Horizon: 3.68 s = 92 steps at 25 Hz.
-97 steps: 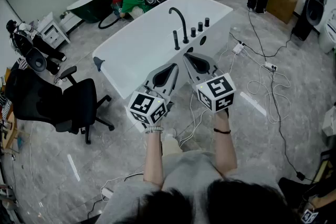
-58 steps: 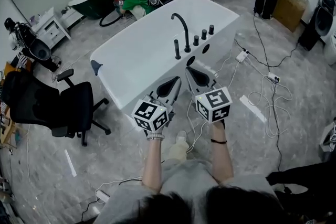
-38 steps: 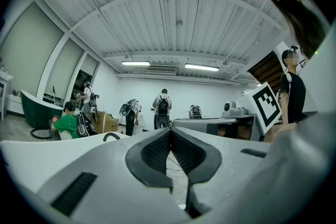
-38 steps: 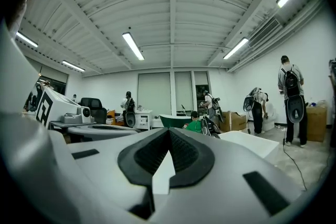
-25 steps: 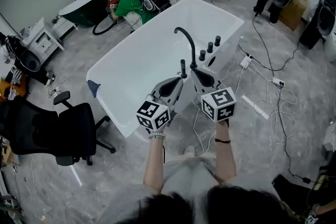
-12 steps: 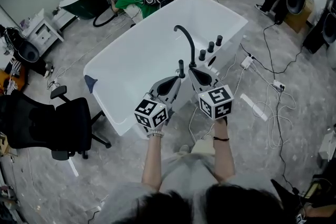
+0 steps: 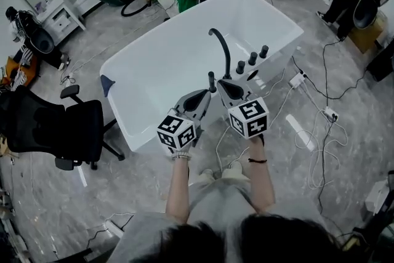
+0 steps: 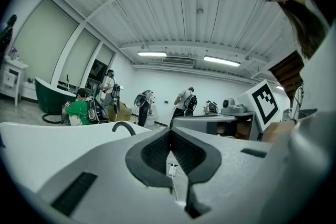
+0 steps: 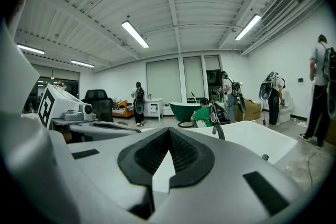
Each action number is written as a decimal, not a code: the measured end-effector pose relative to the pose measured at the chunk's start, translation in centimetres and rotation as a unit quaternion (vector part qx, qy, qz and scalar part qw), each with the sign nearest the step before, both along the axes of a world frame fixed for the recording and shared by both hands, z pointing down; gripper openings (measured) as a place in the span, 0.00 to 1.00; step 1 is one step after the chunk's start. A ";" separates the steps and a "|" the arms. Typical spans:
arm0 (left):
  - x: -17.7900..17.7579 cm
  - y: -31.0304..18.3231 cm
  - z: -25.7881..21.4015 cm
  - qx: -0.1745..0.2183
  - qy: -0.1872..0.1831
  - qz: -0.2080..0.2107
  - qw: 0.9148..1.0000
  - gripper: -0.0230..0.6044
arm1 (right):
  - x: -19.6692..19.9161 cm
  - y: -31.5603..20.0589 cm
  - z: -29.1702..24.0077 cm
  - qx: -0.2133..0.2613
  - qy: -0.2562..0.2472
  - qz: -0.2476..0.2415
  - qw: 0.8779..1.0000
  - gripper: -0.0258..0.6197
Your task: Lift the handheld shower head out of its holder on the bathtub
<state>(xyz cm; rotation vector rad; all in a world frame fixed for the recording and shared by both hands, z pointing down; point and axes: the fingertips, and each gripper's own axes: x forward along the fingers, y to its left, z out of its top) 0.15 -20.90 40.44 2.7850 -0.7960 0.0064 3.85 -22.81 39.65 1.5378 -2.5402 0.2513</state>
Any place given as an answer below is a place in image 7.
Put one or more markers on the person's grey trousers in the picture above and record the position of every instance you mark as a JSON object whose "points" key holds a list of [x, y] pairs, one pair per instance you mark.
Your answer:
{"points": [[221, 194]]}

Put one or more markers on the white bedside cabinet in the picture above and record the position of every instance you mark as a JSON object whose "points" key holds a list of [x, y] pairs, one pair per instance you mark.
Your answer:
{"points": [[60, 18]]}

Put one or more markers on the white power strip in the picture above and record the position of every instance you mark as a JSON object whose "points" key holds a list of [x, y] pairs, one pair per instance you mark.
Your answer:
{"points": [[297, 80], [114, 228]]}

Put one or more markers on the person's right forearm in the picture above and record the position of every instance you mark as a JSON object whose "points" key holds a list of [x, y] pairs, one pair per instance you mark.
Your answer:
{"points": [[261, 184]]}

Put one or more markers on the black curved faucet spout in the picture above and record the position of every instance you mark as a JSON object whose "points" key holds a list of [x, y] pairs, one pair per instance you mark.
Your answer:
{"points": [[227, 55]]}

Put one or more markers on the person's left hand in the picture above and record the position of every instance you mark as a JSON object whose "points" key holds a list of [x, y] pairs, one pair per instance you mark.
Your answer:
{"points": [[183, 151]]}

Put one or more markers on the plain black knob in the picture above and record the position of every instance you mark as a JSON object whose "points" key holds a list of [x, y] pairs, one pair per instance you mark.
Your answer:
{"points": [[252, 58]]}

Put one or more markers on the black and grey backpack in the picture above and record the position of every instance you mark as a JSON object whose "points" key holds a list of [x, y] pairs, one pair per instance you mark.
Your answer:
{"points": [[40, 40]]}

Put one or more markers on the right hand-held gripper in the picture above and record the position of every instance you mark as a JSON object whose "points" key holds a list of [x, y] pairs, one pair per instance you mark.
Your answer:
{"points": [[249, 118]]}

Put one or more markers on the black office chair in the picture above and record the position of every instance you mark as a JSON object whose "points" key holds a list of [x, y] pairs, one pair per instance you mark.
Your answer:
{"points": [[61, 126]]}

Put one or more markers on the orange crate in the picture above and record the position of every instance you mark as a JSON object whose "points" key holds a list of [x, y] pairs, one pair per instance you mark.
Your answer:
{"points": [[29, 71]]}

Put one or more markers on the dark blue cloth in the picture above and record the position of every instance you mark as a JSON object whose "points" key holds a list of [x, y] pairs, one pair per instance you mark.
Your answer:
{"points": [[106, 84]]}

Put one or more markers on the person's shoe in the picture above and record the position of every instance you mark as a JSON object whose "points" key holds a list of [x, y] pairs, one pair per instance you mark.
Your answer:
{"points": [[207, 175], [235, 167]]}

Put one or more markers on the person's left shoe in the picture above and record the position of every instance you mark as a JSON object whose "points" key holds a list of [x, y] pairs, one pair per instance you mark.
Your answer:
{"points": [[207, 175]]}

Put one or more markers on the white bathtub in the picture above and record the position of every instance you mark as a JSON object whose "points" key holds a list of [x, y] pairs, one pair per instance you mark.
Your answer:
{"points": [[184, 49]]}

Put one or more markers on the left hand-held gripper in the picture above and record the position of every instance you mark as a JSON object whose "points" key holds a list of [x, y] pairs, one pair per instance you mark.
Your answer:
{"points": [[177, 132]]}

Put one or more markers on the white low cabinet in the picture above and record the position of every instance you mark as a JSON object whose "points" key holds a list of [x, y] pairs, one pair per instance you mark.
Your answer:
{"points": [[87, 3]]}

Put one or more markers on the small white box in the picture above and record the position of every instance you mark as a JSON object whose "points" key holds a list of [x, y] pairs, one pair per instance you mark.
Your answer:
{"points": [[377, 197]]}

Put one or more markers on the person's left forearm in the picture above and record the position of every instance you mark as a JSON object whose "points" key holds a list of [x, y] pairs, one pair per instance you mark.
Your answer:
{"points": [[178, 191]]}

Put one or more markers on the person's right shoe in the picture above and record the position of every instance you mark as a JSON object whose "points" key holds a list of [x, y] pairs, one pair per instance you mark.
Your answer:
{"points": [[235, 167]]}

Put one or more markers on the person's grey shirt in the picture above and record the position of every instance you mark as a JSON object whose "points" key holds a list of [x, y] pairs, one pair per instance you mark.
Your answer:
{"points": [[144, 234]]}

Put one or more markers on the black wrist band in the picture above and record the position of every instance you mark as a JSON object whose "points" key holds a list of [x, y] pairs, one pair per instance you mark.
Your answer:
{"points": [[257, 160]]}

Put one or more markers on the low cardboard box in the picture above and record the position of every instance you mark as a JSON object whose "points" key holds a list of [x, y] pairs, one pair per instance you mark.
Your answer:
{"points": [[367, 35]]}

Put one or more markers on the striped cloth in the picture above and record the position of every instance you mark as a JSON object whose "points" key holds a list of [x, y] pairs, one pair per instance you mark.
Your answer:
{"points": [[21, 71]]}

